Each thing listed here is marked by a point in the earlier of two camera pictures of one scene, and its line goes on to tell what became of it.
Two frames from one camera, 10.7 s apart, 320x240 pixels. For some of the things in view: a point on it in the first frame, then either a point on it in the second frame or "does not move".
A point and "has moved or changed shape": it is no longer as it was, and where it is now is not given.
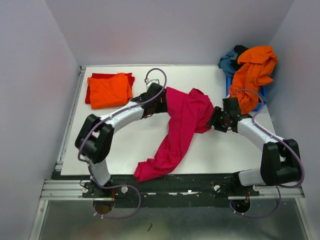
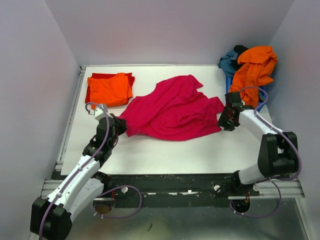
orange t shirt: [253, 71] does not move
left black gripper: [162, 101] to [119, 125]
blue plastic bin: [262, 97] does not move
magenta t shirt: [190, 113] has moved or changed shape
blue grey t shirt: [225, 63] does not move
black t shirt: [238, 49] does not move
